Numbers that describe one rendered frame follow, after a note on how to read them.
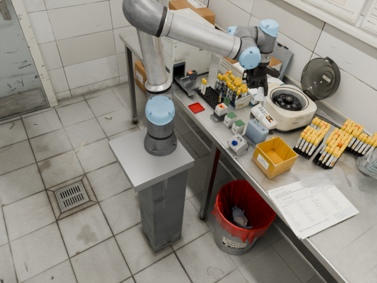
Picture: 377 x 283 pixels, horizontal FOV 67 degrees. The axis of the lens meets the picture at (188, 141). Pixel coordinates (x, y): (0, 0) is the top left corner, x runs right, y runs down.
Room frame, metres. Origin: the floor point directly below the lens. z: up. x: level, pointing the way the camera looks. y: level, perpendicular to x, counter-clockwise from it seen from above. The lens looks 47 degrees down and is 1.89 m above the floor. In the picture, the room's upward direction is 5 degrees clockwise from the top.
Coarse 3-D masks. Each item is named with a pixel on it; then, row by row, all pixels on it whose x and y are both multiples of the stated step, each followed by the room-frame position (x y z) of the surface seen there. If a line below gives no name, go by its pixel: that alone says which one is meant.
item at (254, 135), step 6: (252, 120) 1.04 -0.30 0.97; (252, 126) 1.01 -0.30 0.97; (258, 126) 1.00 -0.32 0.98; (246, 132) 1.03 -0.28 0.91; (252, 132) 1.00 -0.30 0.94; (258, 132) 0.98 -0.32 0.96; (264, 132) 0.97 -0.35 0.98; (246, 138) 1.01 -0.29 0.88; (252, 138) 0.99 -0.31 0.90; (258, 138) 0.97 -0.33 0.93; (264, 138) 0.97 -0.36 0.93; (252, 144) 0.97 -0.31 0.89
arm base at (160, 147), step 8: (152, 136) 0.84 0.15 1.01; (168, 136) 0.85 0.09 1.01; (144, 144) 0.85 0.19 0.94; (152, 144) 0.83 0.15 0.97; (160, 144) 0.83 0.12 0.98; (168, 144) 0.84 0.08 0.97; (176, 144) 0.87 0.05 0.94; (152, 152) 0.82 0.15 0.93; (160, 152) 0.81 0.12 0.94; (168, 152) 0.83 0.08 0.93
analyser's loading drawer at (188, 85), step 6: (180, 72) 1.48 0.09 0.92; (174, 78) 1.42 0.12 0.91; (180, 78) 1.42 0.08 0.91; (186, 78) 1.40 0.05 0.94; (180, 84) 1.37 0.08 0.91; (186, 84) 1.34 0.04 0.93; (192, 84) 1.37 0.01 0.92; (186, 90) 1.31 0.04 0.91; (192, 90) 1.30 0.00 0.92; (198, 90) 1.33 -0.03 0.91
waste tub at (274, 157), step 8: (264, 144) 0.91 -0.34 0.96; (272, 144) 0.94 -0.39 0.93; (280, 144) 0.93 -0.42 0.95; (256, 152) 0.87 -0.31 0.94; (264, 152) 0.92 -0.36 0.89; (272, 152) 0.93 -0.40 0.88; (280, 152) 0.91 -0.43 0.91; (288, 152) 0.88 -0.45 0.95; (256, 160) 0.86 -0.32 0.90; (264, 160) 0.82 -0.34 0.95; (272, 160) 0.88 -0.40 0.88; (280, 160) 0.89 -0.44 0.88; (288, 160) 0.81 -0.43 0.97; (264, 168) 0.81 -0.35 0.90; (272, 168) 0.78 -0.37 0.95; (280, 168) 0.79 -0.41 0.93; (288, 168) 0.83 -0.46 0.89; (272, 176) 0.78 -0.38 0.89
